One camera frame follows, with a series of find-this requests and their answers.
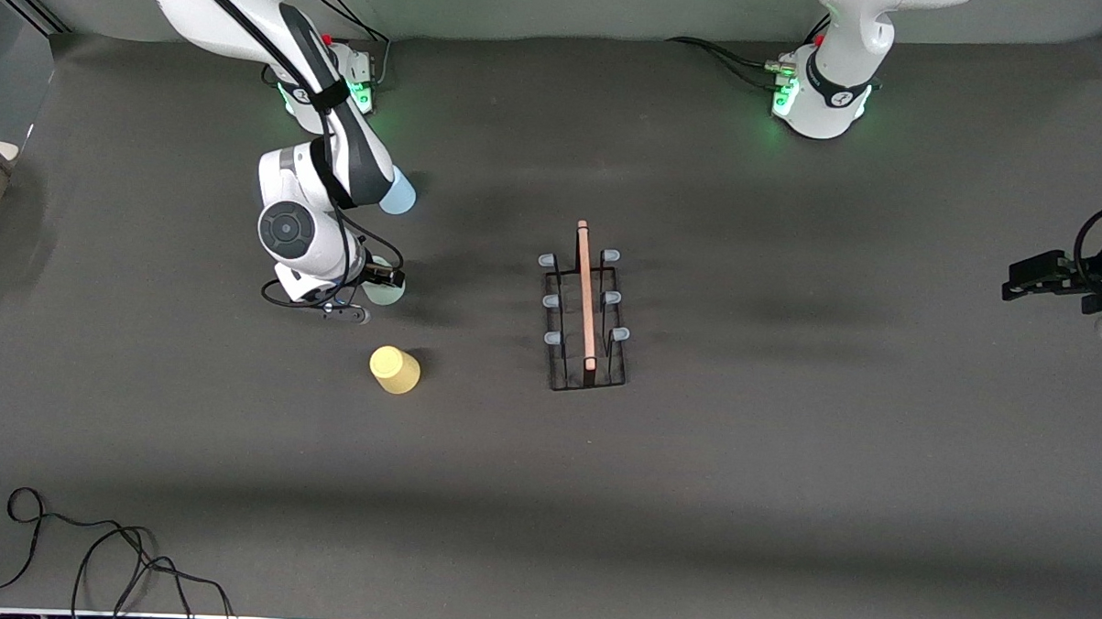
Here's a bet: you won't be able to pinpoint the yellow plastic cup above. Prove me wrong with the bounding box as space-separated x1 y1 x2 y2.
367 344 422 396

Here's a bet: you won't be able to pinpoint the light blue plastic cup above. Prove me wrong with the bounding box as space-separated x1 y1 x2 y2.
377 168 420 217

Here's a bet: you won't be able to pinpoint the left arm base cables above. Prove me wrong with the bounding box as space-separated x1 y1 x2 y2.
664 36 791 90

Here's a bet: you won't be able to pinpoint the black wire cup holder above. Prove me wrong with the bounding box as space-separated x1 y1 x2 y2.
533 219 636 394

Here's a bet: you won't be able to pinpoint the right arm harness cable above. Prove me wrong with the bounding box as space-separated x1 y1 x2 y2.
161 0 416 314

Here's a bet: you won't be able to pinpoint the thin black loose cable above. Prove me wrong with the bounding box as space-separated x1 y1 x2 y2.
0 485 241 619

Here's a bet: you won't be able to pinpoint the pale green plastic cup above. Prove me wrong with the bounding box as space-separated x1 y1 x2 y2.
365 255 408 307

